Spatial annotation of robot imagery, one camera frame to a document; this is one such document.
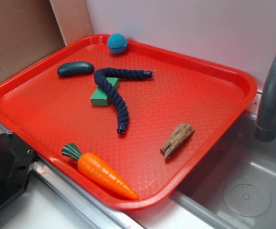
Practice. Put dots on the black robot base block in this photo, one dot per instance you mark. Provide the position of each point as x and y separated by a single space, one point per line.
16 162

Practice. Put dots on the red plastic tray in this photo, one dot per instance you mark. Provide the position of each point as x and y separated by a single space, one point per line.
48 111

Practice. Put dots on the green wooden block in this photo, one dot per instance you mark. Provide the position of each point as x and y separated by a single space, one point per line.
99 97

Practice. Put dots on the brown driftwood piece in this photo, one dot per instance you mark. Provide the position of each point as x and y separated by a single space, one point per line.
178 137

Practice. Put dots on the orange plastic toy carrot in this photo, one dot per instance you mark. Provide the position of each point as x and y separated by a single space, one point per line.
98 171

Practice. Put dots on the blue knitted ball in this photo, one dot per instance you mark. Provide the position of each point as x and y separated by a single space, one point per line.
117 43

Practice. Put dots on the dark green toy cucumber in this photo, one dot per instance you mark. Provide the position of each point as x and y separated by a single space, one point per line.
75 68

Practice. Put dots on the grey plastic toy sink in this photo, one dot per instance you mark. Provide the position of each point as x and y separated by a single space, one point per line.
233 187

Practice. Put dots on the grey toy faucet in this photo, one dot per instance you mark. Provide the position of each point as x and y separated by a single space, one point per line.
265 128

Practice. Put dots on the brown cardboard panel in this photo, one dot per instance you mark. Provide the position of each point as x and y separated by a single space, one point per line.
30 30

